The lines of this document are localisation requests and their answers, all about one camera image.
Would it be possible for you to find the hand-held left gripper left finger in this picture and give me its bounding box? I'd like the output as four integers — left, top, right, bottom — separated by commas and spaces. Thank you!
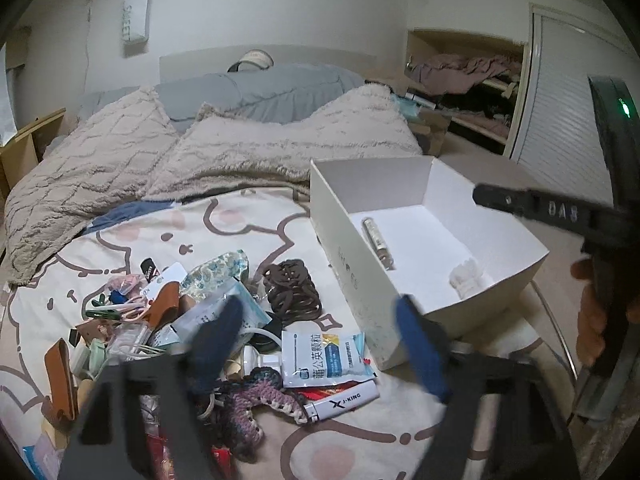
57, 295, 246, 480

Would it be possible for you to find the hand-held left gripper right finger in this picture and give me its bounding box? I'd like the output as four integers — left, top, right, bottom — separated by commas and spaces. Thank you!
395, 294, 581, 480

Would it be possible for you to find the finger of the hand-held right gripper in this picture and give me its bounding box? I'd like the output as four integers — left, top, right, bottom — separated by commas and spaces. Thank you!
472, 183, 618, 238

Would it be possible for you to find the white cardboard box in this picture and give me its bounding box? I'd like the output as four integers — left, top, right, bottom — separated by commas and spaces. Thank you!
309, 156, 550, 371

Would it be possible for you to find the person's right hand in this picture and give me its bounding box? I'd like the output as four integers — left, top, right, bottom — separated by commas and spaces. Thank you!
571, 259, 608, 367

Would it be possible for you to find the clear packet of face masks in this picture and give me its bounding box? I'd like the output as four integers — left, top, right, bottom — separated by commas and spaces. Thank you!
175, 280, 271, 351

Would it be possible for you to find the brown leather tag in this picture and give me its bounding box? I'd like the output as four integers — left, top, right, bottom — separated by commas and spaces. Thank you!
145, 281, 181, 331

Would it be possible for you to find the purple crocheted toy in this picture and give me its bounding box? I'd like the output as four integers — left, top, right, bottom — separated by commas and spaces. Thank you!
210, 366, 307, 463

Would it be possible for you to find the floral fabric pouch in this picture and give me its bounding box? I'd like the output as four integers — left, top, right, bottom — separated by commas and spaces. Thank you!
180, 250, 250, 301

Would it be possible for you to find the white louvered door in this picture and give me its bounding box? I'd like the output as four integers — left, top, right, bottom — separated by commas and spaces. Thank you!
502, 4, 640, 221

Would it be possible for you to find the white lighter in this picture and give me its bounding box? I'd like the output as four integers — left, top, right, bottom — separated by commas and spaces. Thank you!
304, 379, 381, 423

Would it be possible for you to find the white blue medicine sachet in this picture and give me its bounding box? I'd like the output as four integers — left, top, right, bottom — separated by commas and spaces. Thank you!
281, 330, 376, 388

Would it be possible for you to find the wooden closet niche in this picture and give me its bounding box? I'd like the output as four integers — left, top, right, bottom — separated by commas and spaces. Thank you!
405, 29, 531, 153

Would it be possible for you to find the glass vial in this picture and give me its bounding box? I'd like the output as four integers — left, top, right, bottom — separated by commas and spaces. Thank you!
361, 217, 397, 272

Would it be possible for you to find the brown cardboard box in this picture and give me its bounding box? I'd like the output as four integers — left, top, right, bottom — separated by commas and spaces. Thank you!
410, 107, 451, 156

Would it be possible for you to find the blue cloth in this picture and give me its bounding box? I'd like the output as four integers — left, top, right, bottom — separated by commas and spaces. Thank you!
82, 200, 173, 233

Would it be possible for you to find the pile of pink clothes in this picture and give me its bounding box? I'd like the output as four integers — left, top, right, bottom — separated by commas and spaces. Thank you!
407, 52, 525, 95

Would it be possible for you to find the blue face mask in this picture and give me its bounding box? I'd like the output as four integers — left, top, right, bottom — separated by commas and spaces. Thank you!
395, 95, 422, 122

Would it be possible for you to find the beige fluffy blanket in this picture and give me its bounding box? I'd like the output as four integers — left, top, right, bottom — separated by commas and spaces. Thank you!
5, 82, 423, 286

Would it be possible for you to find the wooden shelf unit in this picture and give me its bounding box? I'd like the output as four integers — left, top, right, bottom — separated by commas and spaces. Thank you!
0, 107, 67, 191

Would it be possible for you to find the grey headboard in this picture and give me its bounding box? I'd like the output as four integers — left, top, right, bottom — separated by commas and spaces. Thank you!
159, 42, 406, 86

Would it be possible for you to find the white cap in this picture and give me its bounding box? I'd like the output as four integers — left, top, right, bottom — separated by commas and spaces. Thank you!
227, 50, 275, 72

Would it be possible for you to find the bundle of brown hair ties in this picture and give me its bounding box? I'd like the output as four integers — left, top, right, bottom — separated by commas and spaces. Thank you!
260, 259, 323, 323

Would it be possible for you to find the brown leather strap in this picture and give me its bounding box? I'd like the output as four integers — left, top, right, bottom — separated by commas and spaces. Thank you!
44, 338, 80, 421

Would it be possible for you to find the white wall cable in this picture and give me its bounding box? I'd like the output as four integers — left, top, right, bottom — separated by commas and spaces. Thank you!
84, 0, 97, 92

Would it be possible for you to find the white hanging wall pouch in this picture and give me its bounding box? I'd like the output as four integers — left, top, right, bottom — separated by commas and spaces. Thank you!
121, 0, 151, 43

